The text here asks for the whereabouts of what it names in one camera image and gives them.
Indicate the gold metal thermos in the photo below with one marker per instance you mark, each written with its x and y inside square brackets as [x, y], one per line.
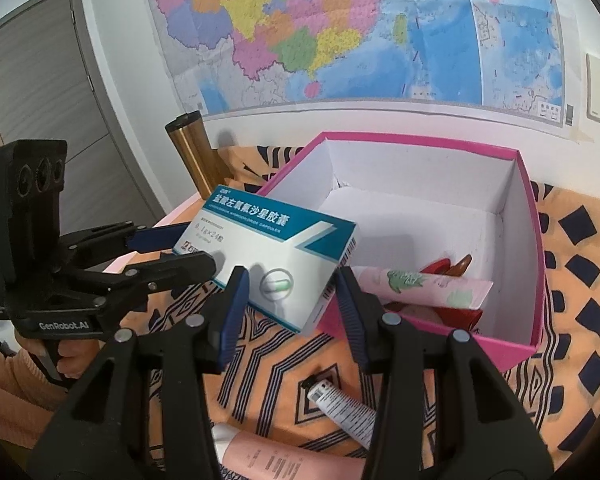
[195, 155]

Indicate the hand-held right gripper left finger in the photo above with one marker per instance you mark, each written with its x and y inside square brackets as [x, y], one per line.
[232, 310]

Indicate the orange patterned tablecloth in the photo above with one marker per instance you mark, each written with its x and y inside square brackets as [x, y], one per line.
[570, 310]

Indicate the colourful wall map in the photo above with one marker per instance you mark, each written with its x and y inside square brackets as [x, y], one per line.
[355, 35]

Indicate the pink cardboard box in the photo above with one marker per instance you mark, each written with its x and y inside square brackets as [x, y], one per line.
[480, 350]

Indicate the pink tube with green print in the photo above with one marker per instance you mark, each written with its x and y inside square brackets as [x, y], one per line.
[430, 285]

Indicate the plain pink cosmetic tube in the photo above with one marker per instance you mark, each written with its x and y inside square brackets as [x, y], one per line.
[280, 460]

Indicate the white and teal medicine box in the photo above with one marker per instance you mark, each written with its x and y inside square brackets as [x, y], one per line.
[260, 240]

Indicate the small white tube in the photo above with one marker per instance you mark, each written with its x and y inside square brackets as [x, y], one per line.
[340, 407]

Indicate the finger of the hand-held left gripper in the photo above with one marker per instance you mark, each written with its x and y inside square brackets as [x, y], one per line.
[180, 270]
[160, 237]

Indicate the person's left forearm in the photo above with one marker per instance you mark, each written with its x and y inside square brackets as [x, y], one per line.
[5, 380]

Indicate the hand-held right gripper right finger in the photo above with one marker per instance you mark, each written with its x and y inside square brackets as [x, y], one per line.
[350, 310]

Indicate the grey door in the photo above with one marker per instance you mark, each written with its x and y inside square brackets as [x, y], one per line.
[55, 85]

